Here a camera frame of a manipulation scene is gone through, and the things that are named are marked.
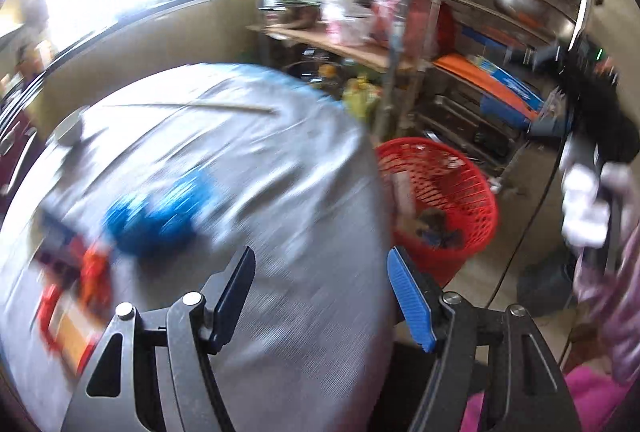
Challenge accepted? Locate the yellow plastic bag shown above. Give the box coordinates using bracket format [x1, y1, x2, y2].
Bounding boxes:
[341, 78, 384, 119]

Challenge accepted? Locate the wooden shelf board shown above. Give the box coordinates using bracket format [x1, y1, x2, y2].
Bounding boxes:
[264, 24, 432, 71]

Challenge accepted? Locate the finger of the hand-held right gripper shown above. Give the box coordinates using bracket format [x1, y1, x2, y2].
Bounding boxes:
[505, 43, 568, 65]
[527, 114, 573, 140]

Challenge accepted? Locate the person's right forearm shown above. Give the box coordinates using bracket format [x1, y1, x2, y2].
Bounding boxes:
[572, 232, 640, 380]

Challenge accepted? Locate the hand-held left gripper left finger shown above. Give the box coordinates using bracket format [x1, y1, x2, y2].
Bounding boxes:
[60, 246, 257, 432]

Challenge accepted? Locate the white bowl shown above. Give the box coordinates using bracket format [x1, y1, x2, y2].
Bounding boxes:
[51, 111, 85, 147]

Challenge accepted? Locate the red-edged flat carton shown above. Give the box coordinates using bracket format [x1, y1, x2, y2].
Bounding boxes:
[36, 291, 102, 374]

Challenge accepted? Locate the red wrapper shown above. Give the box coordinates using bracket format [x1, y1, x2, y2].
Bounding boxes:
[79, 244, 115, 314]

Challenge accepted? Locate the pink plastic bag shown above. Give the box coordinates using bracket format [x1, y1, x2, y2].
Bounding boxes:
[369, 0, 417, 44]

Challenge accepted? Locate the beige kitchen counter cabinet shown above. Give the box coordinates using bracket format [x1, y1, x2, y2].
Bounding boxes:
[30, 0, 263, 133]

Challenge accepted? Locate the dark crumpled scrap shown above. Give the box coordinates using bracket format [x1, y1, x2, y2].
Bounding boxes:
[416, 209, 465, 249]

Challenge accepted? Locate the orange board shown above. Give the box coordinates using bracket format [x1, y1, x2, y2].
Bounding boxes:
[431, 53, 542, 124]

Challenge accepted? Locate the red plastic basket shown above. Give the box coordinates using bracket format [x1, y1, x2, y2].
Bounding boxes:
[375, 137, 501, 288]

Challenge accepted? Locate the metal storage rack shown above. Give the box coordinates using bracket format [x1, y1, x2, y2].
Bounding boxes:
[382, 0, 603, 185]

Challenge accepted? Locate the grey tablecloth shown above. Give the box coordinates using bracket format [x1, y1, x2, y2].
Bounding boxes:
[0, 62, 401, 432]

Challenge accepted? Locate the dark printed packet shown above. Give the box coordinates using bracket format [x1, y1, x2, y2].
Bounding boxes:
[36, 207, 87, 274]

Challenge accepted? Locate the person's right hand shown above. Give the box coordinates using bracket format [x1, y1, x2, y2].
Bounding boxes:
[561, 162, 633, 249]

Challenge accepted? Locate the blue printed box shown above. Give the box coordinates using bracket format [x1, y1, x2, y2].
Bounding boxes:
[470, 54, 547, 114]

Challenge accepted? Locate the person's pink clothing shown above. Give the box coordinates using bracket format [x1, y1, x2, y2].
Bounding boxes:
[460, 359, 640, 432]

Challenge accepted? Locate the blue plastic bag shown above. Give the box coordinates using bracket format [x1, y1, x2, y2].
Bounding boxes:
[102, 174, 217, 259]

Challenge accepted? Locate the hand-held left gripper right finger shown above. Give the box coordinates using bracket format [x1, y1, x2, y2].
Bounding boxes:
[387, 246, 583, 432]

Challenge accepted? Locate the black cable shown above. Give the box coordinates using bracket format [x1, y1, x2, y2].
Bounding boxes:
[492, 132, 571, 310]

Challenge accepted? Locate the steel tray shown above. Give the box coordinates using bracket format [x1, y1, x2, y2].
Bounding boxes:
[414, 93, 522, 164]

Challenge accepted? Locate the thin wooden stick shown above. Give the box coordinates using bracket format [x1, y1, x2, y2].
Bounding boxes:
[102, 101, 279, 114]

